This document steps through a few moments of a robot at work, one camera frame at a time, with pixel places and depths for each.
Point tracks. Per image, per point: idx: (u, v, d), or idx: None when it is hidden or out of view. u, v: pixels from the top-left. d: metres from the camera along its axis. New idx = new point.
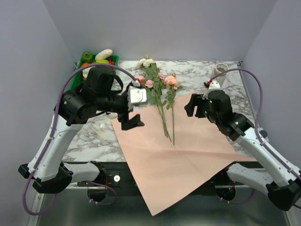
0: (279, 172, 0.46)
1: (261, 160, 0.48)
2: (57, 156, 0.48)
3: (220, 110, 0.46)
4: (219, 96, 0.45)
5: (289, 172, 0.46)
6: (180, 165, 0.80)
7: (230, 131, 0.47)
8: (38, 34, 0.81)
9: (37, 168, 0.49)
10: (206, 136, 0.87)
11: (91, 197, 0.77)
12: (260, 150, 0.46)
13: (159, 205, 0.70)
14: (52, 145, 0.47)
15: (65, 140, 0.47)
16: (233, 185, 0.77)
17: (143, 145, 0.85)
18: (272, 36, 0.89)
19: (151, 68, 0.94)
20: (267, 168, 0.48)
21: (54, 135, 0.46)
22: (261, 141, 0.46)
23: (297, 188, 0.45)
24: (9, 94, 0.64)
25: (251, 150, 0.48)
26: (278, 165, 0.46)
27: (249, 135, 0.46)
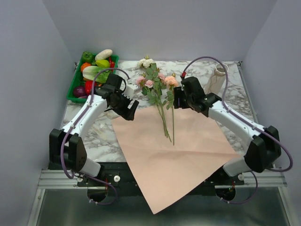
0: (244, 131, 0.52)
1: (232, 127, 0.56)
2: (89, 122, 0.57)
3: (192, 90, 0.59)
4: (189, 79, 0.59)
5: (253, 129, 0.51)
6: (180, 165, 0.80)
7: (201, 108, 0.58)
8: (38, 34, 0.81)
9: (75, 127, 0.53)
10: (207, 136, 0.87)
11: (91, 197, 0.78)
12: (227, 116, 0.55)
13: (160, 203, 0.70)
14: (91, 110, 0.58)
15: (98, 111, 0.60)
16: (233, 185, 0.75)
17: (144, 144, 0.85)
18: (272, 37, 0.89)
19: (151, 68, 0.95)
20: (239, 133, 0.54)
21: (91, 104, 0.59)
22: (226, 109, 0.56)
23: (260, 140, 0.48)
24: (8, 94, 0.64)
25: (222, 120, 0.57)
26: (243, 124, 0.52)
27: (217, 107, 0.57)
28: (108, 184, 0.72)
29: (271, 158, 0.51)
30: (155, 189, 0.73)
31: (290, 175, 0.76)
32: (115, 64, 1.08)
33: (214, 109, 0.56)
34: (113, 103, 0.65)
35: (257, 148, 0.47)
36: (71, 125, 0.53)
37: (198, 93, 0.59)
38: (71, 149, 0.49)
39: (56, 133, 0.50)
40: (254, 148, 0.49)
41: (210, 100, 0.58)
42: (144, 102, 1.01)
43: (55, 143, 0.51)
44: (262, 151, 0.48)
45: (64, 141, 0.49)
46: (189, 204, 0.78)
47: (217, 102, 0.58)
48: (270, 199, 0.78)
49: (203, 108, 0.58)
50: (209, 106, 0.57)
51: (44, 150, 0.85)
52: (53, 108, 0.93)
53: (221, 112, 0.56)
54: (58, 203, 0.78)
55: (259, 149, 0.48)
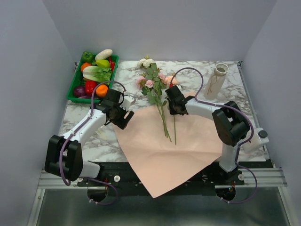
0: (209, 110, 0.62)
1: (203, 114, 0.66)
2: (88, 133, 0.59)
3: (173, 94, 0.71)
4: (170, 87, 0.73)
5: (215, 107, 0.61)
6: (180, 162, 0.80)
7: (181, 108, 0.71)
8: (38, 34, 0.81)
9: (75, 134, 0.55)
10: (207, 135, 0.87)
11: (91, 197, 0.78)
12: (197, 104, 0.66)
13: (160, 192, 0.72)
14: (91, 121, 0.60)
15: (98, 123, 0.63)
16: (233, 186, 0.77)
17: (144, 141, 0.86)
18: (272, 37, 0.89)
19: (151, 68, 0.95)
20: (209, 116, 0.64)
21: (92, 116, 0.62)
22: (196, 100, 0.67)
23: (220, 111, 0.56)
24: (8, 94, 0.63)
25: (196, 110, 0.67)
26: (208, 106, 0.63)
27: (189, 101, 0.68)
28: (108, 184, 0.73)
29: (241, 129, 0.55)
30: (154, 187, 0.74)
31: (290, 175, 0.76)
32: (115, 64, 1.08)
33: (188, 104, 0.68)
34: (113, 116, 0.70)
35: (217, 116, 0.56)
36: (72, 132, 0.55)
37: (178, 96, 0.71)
38: (69, 156, 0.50)
39: (56, 140, 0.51)
40: (217, 118, 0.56)
41: (187, 99, 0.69)
42: (144, 102, 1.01)
43: (53, 149, 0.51)
44: (224, 119, 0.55)
45: (63, 147, 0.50)
46: (188, 203, 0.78)
47: (190, 100, 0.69)
48: (270, 199, 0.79)
49: (184, 108, 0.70)
50: (185, 104, 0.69)
51: (45, 150, 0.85)
52: (53, 108, 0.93)
53: (193, 104, 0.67)
54: (58, 203, 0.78)
55: (220, 117, 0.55)
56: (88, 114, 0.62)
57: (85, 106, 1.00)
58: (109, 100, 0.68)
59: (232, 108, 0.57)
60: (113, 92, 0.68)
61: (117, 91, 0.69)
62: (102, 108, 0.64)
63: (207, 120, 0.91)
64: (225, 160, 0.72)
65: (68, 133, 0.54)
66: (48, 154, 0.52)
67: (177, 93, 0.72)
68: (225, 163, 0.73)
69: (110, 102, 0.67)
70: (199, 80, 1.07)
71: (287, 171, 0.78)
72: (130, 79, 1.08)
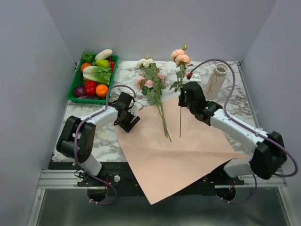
0: (248, 138, 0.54)
1: (234, 134, 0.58)
2: (101, 123, 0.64)
3: (194, 97, 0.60)
4: (192, 86, 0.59)
5: (257, 136, 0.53)
6: (180, 163, 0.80)
7: (203, 117, 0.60)
8: (38, 34, 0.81)
9: (91, 119, 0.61)
10: (208, 136, 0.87)
11: (91, 197, 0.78)
12: (229, 124, 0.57)
13: (158, 197, 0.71)
14: (106, 113, 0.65)
15: (111, 116, 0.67)
16: (233, 185, 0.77)
17: (144, 142, 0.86)
18: (272, 37, 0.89)
19: (150, 68, 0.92)
20: (242, 140, 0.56)
21: (107, 109, 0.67)
22: (228, 117, 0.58)
23: (265, 146, 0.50)
24: (8, 94, 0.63)
25: (226, 127, 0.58)
26: (246, 131, 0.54)
27: (218, 115, 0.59)
28: (109, 184, 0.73)
29: (278, 164, 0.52)
30: (154, 190, 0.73)
31: (290, 175, 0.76)
32: (115, 63, 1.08)
33: (217, 117, 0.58)
34: (121, 117, 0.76)
35: (262, 154, 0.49)
36: (88, 116, 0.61)
37: (200, 100, 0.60)
38: (83, 134, 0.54)
39: (73, 119, 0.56)
40: (259, 154, 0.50)
41: (212, 109, 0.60)
42: (144, 102, 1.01)
43: (70, 128, 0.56)
44: (267, 157, 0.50)
45: (79, 125, 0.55)
46: (188, 203, 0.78)
47: (218, 111, 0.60)
48: (270, 199, 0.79)
49: (206, 116, 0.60)
50: (211, 116, 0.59)
51: (45, 151, 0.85)
52: (53, 108, 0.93)
53: (223, 120, 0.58)
54: (58, 203, 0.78)
55: (264, 154, 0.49)
56: (103, 106, 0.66)
57: (84, 106, 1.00)
58: (121, 101, 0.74)
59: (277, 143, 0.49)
60: (125, 95, 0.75)
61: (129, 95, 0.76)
62: (115, 106, 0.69)
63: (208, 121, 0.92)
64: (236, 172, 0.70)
65: (85, 117, 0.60)
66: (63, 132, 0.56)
67: (201, 94, 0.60)
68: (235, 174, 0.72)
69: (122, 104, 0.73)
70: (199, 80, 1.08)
71: (288, 171, 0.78)
72: (130, 79, 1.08)
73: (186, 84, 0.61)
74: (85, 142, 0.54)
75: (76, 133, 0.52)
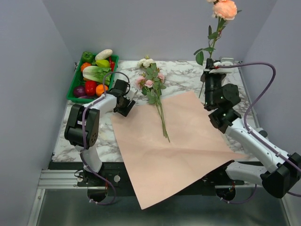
0: (267, 157, 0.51)
1: (250, 148, 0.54)
2: (103, 108, 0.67)
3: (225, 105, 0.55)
4: (232, 99, 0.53)
5: (277, 157, 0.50)
6: (178, 164, 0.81)
7: (218, 122, 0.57)
8: (38, 34, 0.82)
9: (93, 105, 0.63)
10: (206, 135, 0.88)
11: (91, 197, 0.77)
12: (248, 137, 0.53)
13: (152, 200, 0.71)
14: (106, 100, 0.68)
15: (111, 103, 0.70)
16: (233, 185, 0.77)
17: (140, 142, 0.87)
18: (272, 37, 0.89)
19: (151, 68, 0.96)
20: (258, 156, 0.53)
21: (106, 96, 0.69)
22: (248, 130, 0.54)
23: (286, 170, 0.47)
24: (8, 95, 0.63)
25: (242, 140, 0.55)
26: (266, 149, 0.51)
27: (236, 125, 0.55)
28: (109, 183, 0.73)
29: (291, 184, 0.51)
30: (150, 194, 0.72)
31: None
32: (115, 64, 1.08)
33: (235, 129, 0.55)
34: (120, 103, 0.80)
35: (283, 178, 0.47)
36: (91, 103, 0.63)
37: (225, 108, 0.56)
38: (90, 119, 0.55)
39: (77, 107, 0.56)
40: (280, 177, 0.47)
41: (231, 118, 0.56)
42: (144, 102, 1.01)
43: (74, 116, 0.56)
44: (287, 179, 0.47)
45: (84, 112, 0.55)
46: (188, 203, 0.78)
47: (235, 121, 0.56)
48: (270, 199, 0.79)
49: (221, 124, 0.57)
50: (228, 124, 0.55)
51: (45, 151, 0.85)
52: (53, 108, 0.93)
53: (241, 132, 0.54)
54: (58, 203, 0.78)
55: (285, 178, 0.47)
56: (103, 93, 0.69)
57: None
58: (117, 89, 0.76)
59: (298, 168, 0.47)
60: (120, 82, 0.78)
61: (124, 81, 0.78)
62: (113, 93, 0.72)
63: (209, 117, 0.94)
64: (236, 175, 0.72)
65: (88, 104, 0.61)
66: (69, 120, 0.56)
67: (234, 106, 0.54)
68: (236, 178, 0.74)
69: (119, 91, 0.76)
70: (199, 80, 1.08)
71: None
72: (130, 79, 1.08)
73: (226, 90, 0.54)
74: (92, 127, 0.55)
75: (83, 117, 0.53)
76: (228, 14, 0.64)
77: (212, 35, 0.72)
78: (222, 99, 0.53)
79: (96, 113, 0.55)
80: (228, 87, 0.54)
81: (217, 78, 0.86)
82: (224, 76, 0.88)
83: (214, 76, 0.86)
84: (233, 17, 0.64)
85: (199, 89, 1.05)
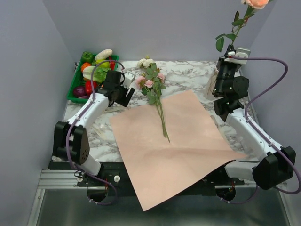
0: (259, 145, 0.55)
1: (247, 137, 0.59)
2: (92, 117, 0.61)
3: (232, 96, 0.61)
4: (239, 91, 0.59)
5: (269, 146, 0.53)
6: (178, 164, 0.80)
7: (220, 109, 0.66)
8: (38, 34, 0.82)
9: (79, 119, 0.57)
10: (206, 135, 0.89)
11: (91, 197, 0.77)
12: (245, 125, 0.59)
13: (153, 201, 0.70)
14: (94, 104, 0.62)
15: (101, 106, 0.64)
16: (233, 185, 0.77)
17: (140, 142, 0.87)
18: (272, 37, 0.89)
19: (151, 68, 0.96)
20: (253, 145, 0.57)
21: (95, 100, 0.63)
22: (246, 119, 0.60)
23: (275, 159, 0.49)
24: (8, 95, 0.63)
25: (241, 128, 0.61)
26: (260, 139, 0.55)
27: (236, 115, 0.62)
28: (109, 184, 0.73)
29: (281, 178, 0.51)
30: (150, 194, 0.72)
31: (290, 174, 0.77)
32: (115, 64, 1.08)
33: (234, 117, 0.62)
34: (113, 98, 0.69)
35: (269, 165, 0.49)
36: (75, 117, 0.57)
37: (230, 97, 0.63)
38: (75, 139, 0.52)
39: (61, 125, 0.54)
40: (267, 164, 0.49)
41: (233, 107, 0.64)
42: (144, 102, 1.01)
43: (60, 135, 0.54)
44: (274, 169, 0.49)
45: (69, 132, 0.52)
46: (188, 203, 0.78)
47: (237, 110, 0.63)
48: (270, 199, 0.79)
49: (223, 112, 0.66)
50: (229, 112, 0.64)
51: (45, 150, 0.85)
52: (53, 108, 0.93)
53: (240, 120, 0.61)
54: (58, 203, 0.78)
55: (272, 165, 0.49)
56: (91, 98, 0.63)
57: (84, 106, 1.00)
58: (110, 82, 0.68)
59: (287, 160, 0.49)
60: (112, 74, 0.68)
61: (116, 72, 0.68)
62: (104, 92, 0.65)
63: (209, 116, 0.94)
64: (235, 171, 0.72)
65: (73, 120, 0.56)
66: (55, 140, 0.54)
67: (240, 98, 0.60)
68: (234, 175, 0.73)
69: (111, 85, 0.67)
70: (199, 80, 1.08)
71: None
72: None
73: (236, 82, 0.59)
74: (79, 147, 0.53)
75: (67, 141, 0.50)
76: (257, 4, 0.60)
77: (236, 22, 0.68)
78: (231, 89, 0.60)
79: (82, 132, 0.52)
80: (240, 80, 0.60)
81: (232, 67, 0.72)
82: (239, 67, 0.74)
83: (229, 65, 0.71)
84: (262, 6, 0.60)
85: (199, 89, 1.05)
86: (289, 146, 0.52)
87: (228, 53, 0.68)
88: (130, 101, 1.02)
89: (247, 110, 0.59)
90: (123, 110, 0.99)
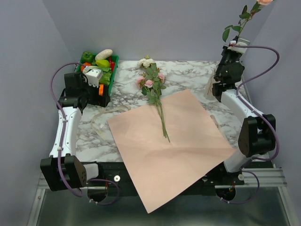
0: (243, 112, 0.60)
1: (235, 109, 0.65)
2: (73, 136, 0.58)
3: (227, 79, 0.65)
4: (234, 75, 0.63)
5: (252, 112, 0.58)
6: (177, 165, 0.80)
7: (216, 90, 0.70)
8: (38, 34, 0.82)
9: (63, 148, 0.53)
10: (207, 134, 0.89)
11: (91, 197, 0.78)
12: (234, 99, 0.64)
13: (154, 204, 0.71)
14: (70, 123, 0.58)
15: (76, 121, 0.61)
16: (233, 185, 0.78)
17: (140, 143, 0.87)
18: (271, 38, 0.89)
19: (151, 68, 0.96)
20: (239, 112, 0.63)
21: (67, 117, 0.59)
22: (236, 95, 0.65)
23: (253, 120, 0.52)
24: (7, 95, 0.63)
25: (231, 103, 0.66)
26: (245, 108, 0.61)
27: (228, 93, 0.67)
28: (109, 181, 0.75)
29: (262, 145, 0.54)
30: (151, 195, 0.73)
31: (291, 175, 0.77)
32: (114, 64, 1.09)
33: (226, 94, 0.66)
34: (83, 105, 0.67)
35: (248, 125, 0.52)
36: (58, 148, 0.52)
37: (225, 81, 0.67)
38: (69, 169, 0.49)
39: (47, 163, 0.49)
40: (247, 124, 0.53)
41: (227, 88, 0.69)
42: (144, 102, 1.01)
43: (50, 171, 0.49)
44: (253, 130, 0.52)
45: (59, 165, 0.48)
46: (188, 203, 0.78)
47: (231, 90, 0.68)
48: (270, 199, 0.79)
49: (218, 93, 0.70)
50: (223, 92, 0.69)
51: (44, 150, 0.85)
52: (53, 108, 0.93)
53: (231, 97, 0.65)
54: (58, 203, 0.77)
55: (251, 125, 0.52)
56: (61, 117, 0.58)
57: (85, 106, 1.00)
58: (72, 87, 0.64)
59: (268, 122, 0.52)
60: (69, 76, 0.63)
61: (73, 74, 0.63)
62: (70, 104, 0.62)
63: (209, 116, 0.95)
64: (230, 160, 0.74)
65: (57, 151, 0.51)
66: (49, 178, 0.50)
67: (233, 82, 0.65)
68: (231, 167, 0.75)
69: (75, 91, 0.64)
70: (199, 80, 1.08)
71: (289, 173, 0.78)
72: (130, 80, 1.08)
73: (233, 67, 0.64)
74: (76, 174, 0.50)
75: (62, 177, 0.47)
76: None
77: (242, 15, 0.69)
78: (226, 72, 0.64)
79: (73, 159, 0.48)
80: (236, 66, 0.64)
81: (234, 56, 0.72)
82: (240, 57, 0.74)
83: (232, 52, 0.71)
84: (267, 3, 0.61)
85: (199, 89, 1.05)
86: (272, 115, 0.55)
87: (231, 42, 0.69)
88: (130, 101, 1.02)
89: (239, 88, 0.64)
90: (123, 110, 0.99)
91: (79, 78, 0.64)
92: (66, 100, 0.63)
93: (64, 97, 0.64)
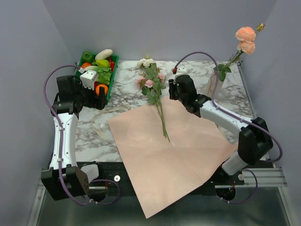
0: (233, 125, 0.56)
1: (221, 122, 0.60)
2: (71, 144, 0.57)
3: (186, 90, 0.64)
4: (184, 80, 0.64)
5: (241, 122, 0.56)
6: (177, 166, 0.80)
7: (194, 108, 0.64)
8: (37, 33, 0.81)
9: (62, 159, 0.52)
10: (204, 133, 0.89)
11: (91, 197, 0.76)
12: (217, 113, 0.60)
13: (154, 208, 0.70)
14: (67, 132, 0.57)
15: (74, 128, 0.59)
16: (233, 185, 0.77)
17: (140, 144, 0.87)
18: (272, 37, 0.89)
19: (151, 68, 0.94)
20: (228, 126, 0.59)
21: (63, 126, 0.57)
22: (216, 107, 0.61)
23: (249, 131, 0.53)
24: (7, 95, 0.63)
25: (214, 117, 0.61)
26: (232, 119, 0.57)
27: (207, 107, 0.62)
28: (107, 180, 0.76)
29: (262, 149, 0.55)
30: (151, 198, 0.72)
31: (291, 175, 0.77)
32: (115, 63, 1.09)
33: (205, 108, 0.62)
34: (79, 110, 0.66)
35: (246, 138, 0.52)
36: (58, 160, 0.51)
37: (191, 93, 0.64)
38: (71, 179, 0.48)
39: (48, 175, 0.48)
40: (244, 137, 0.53)
41: (201, 100, 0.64)
42: (144, 102, 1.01)
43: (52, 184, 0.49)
44: (252, 141, 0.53)
45: (60, 175, 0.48)
46: (189, 203, 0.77)
47: (206, 102, 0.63)
48: (270, 199, 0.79)
49: (197, 108, 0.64)
50: (200, 107, 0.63)
51: (44, 150, 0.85)
52: None
53: (210, 110, 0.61)
54: (57, 203, 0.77)
55: (248, 137, 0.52)
56: (58, 126, 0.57)
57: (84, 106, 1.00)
58: (65, 92, 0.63)
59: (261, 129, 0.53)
60: (62, 81, 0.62)
61: (67, 77, 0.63)
62: (63, 110, 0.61)
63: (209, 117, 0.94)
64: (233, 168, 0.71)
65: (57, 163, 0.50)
66: (50, 189, 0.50)
67: (191, 86, 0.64)
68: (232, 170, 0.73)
69: (69, 96, 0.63)
70: (199, 80, 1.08)
71: (289, 172, 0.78)
72: (129, 79, 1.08)
73: (178, 77, 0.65)
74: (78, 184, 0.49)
75: (64, 187, 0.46)
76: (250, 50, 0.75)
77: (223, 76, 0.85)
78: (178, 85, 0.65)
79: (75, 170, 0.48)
80: (183, 75, 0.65)
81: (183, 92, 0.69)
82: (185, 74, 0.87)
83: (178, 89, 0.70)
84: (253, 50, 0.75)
85: (199, 89, 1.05)
86: (258, 117, 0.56)
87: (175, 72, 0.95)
88: (130, 101, 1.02)
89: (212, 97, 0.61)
90: (123, 110, 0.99)
91: (73, 82, 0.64)
92: (59, 105, 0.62)
93: (58, 102, 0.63)
